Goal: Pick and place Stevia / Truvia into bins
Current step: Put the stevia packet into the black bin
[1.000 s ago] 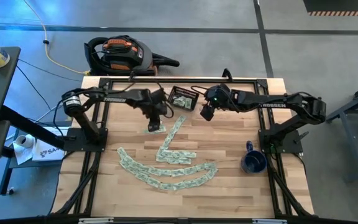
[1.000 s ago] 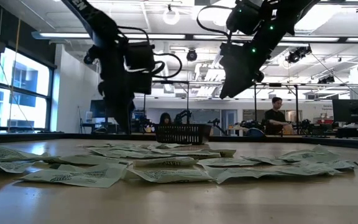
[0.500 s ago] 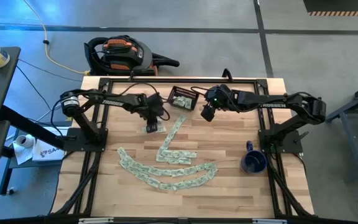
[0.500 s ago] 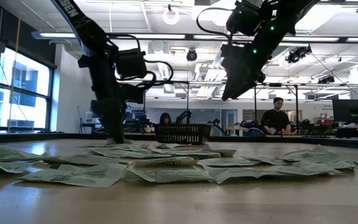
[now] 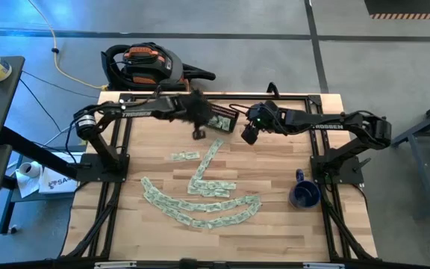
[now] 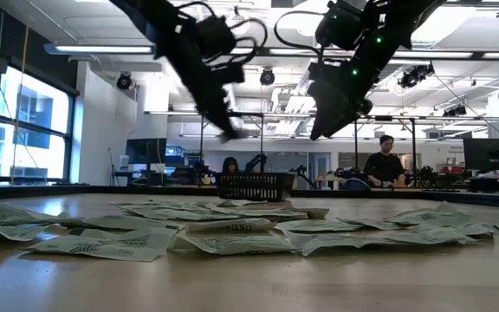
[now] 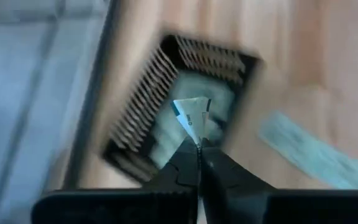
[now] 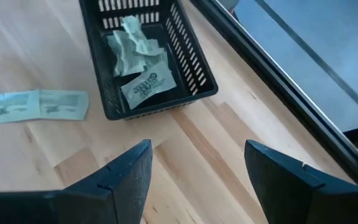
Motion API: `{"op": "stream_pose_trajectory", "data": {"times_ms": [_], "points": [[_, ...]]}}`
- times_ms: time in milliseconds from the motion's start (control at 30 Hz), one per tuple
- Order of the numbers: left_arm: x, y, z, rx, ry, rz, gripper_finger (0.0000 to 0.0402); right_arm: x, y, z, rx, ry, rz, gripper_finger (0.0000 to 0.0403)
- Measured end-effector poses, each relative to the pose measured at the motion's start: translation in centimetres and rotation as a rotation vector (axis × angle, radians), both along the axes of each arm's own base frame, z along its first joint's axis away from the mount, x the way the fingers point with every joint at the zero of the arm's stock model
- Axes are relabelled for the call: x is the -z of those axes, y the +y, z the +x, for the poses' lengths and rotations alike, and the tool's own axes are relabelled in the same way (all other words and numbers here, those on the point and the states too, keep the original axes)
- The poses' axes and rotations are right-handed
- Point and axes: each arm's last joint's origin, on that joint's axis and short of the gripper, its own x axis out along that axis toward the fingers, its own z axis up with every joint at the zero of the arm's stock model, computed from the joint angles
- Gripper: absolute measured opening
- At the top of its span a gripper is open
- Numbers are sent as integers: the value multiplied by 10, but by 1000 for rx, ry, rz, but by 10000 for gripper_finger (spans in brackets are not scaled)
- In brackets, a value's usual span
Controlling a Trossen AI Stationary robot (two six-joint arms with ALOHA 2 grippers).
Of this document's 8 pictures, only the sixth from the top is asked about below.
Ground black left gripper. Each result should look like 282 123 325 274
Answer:
156 23 246 140

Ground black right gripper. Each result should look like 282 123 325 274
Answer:
308 45 389 140

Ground black slotted plastic basket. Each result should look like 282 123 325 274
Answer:
214 172 296 203

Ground black metal rig stand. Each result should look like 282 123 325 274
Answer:
353 115 418 183
199 111 264 174

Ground seated person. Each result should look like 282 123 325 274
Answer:
222 156 241 175

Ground blue round chair back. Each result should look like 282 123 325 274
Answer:
342 177 372 192

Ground standing person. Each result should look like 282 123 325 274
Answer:
363 134 407 188

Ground black computer monitor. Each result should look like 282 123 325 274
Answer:
463 138 499 172
124 138 168 166

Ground black ceiling spotlight cluster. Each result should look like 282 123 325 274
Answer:
442 105 468 118
399 63 436 90

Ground large glass window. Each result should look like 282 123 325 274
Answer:
0 64 75 185

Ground black round ceiling camera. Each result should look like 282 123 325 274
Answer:
259 67 276 87
115 71 134 91

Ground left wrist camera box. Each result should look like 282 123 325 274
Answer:
193 16 238 60

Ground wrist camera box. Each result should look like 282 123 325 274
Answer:
316 0 366 51
193 16 238 60

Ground black left camera cable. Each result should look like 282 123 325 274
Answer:
175 0 269 66

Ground black camera cable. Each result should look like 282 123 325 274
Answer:
175 0 269 66
273 10 327 57

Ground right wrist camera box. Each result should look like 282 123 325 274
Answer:
316 0 366 51

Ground black right camera cable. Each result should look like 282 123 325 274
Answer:
273 10 327 57

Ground black aluminium table frame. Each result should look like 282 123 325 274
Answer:
0 184 499 210

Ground yellow extension cable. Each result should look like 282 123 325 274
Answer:
0 23 38 183

